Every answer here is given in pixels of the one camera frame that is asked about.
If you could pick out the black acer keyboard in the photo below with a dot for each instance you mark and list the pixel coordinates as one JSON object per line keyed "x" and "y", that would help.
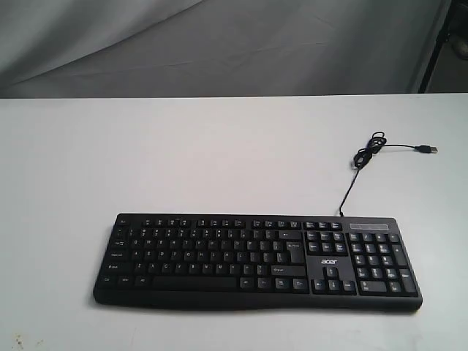
{"x": 237, "y": 262}

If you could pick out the grey backdrop cloth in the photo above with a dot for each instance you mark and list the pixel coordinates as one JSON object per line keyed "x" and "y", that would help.
{"x": 82, "y": 49}

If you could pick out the black stand pole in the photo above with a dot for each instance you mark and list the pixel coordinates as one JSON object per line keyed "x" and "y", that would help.
{"x": 443, "y": 33}

